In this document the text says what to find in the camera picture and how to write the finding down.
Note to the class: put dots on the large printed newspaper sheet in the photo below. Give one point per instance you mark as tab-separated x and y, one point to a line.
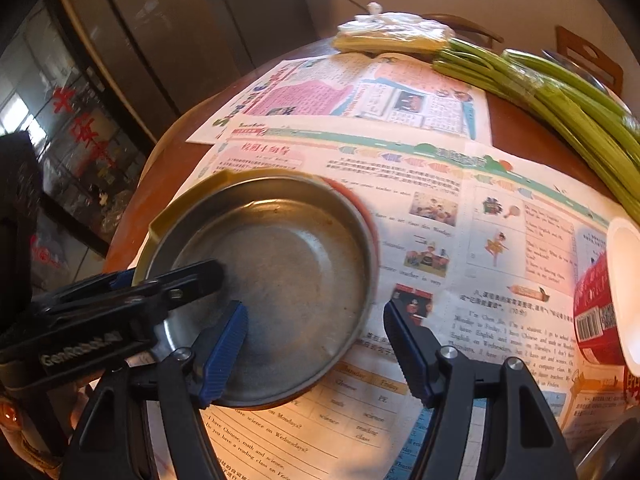
500	200

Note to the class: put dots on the plastic-wrapped celery bunch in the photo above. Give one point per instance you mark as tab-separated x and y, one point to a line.
565	77

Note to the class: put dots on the shallow steel plate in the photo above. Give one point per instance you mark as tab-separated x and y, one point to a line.
290	260

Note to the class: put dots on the grey refrigerator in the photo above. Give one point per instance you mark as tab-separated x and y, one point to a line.
175	25

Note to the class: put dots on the pink printed newspaper sheet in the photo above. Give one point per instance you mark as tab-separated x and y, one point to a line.
325	95

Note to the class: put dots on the wooden chair back centre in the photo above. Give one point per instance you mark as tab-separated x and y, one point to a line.
470	25

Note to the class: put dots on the wooden chair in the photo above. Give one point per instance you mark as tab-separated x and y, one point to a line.
590	52
470	25

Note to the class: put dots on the yellow shell-shaped plate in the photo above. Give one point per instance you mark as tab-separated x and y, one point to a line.
170	210

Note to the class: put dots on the orange plate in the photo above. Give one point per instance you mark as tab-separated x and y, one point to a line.
367	220

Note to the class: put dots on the red paper noodle bowl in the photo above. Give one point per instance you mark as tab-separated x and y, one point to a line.
600	300

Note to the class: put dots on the plastic bag of yellow noodles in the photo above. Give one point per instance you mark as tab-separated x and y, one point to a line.
390	32

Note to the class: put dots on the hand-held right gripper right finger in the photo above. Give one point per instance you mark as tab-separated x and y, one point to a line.
410	350

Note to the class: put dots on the large steel bowl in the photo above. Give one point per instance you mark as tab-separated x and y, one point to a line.
615	455

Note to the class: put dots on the glass door with red decals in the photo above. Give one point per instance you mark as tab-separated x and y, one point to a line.
65	135

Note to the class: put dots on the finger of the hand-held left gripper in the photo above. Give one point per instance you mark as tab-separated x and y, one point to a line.
90	285
190	280

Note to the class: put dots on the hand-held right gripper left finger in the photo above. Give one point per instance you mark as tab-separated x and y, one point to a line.
225	345

